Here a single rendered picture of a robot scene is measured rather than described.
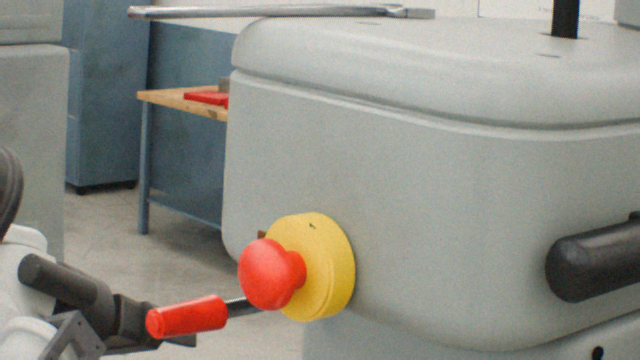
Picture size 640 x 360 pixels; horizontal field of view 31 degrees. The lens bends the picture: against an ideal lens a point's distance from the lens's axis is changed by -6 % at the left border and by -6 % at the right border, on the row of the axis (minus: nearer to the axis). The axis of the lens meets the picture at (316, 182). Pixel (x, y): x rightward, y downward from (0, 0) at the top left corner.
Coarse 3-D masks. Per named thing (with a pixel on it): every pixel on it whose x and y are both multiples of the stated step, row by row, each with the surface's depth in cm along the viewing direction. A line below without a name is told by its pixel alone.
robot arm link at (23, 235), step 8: (8, 232) 120; (16, 232) 121; (24, 232) 121; (32, 232) 122; (40, 232) 123; (8, 240) 120; (16, 240) 120; (24, 240) 121; (32, 240) 121; (40, 240) 122; (40, 248) 122
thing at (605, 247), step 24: (576, 240) 58; (600, 240) 59; (624, 240) 60; (552, 264) 59; (576, 264) 58; (600, 264) 58; (624, 264) 59; (552, 288) 59; (576, 288) 58; (600, 288) 59
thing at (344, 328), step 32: (320, 320) 82; (352, 320) 80; (608, 320) 70; (320, 352) 83; (352, 352) 80; (384, 352) 78; (416, 352) 76; (448, 352) 74; (480, 352) 72; (512, 352) 70; (544, 352) 68; (576, 352) 67; (608, 352) 69
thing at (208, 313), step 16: (176, 304) 74; (192, 304) 75; (208, 304) 75; (224, 304) 76; (240, 304) 77; (160, 320) 73; (176, 320) 73; (192, 320) 74; (208, 320) 75; (224, 320) 76; (160, 336) 73
